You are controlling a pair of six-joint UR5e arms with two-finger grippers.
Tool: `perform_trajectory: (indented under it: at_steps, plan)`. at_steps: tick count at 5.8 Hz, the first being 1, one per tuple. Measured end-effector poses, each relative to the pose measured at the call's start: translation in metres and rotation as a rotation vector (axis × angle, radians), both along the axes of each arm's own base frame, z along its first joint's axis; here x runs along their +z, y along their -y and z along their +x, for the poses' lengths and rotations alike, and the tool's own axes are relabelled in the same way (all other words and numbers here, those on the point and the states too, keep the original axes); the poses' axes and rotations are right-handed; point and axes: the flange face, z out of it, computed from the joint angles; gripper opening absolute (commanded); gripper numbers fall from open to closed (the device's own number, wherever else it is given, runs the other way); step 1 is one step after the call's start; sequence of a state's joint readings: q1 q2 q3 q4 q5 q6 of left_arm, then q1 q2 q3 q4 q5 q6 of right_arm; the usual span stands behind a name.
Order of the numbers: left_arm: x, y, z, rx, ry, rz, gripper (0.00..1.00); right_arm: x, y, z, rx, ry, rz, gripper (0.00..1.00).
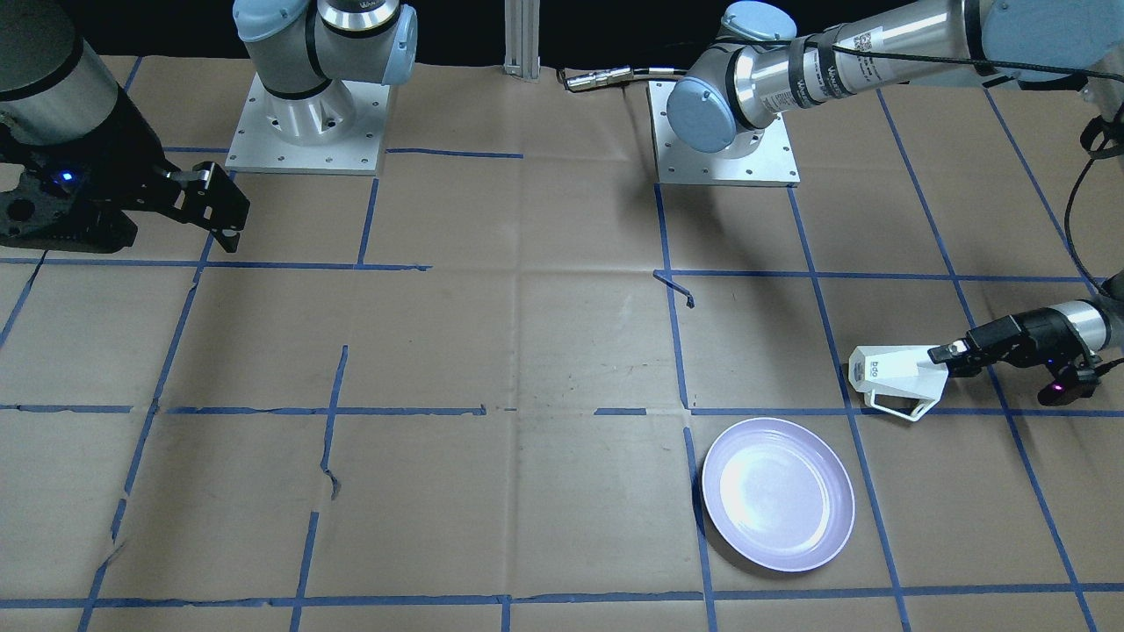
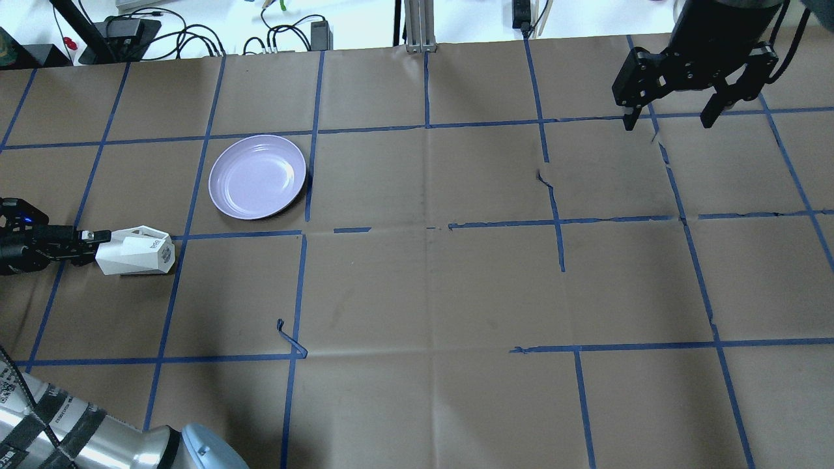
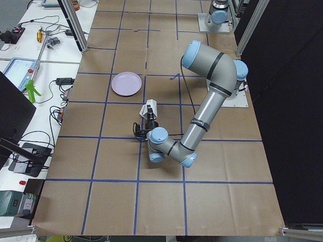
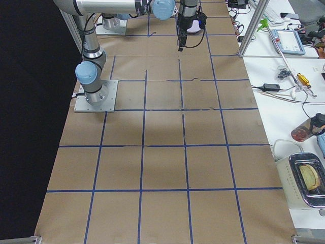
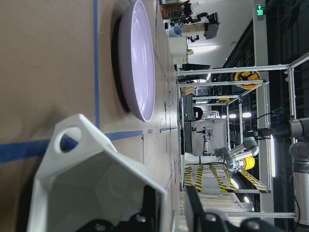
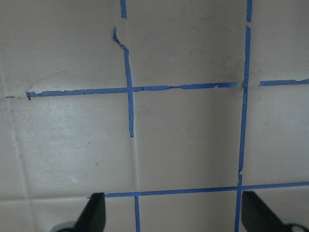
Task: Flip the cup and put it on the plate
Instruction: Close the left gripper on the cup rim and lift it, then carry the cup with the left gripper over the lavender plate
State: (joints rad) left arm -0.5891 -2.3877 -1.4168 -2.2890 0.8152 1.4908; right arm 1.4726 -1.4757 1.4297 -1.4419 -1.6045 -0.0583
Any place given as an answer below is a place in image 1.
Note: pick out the lilac round plate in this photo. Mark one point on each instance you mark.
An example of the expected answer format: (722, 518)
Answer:
(778, 495)

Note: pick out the metal cable connector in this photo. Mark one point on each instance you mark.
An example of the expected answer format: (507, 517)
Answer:
(597, 80)

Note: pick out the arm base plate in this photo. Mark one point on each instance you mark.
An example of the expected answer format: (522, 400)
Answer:
(760, 159)
(340, 131)

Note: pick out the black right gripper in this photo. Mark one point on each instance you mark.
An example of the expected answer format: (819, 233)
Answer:
(133, 147)

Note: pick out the white faceted cup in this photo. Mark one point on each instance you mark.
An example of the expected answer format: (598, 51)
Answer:
(902, 381)

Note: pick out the aluminium frame post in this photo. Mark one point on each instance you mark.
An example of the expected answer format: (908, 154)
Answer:
(521, 39)

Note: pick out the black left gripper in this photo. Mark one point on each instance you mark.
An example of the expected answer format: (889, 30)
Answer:
(1039, 333)

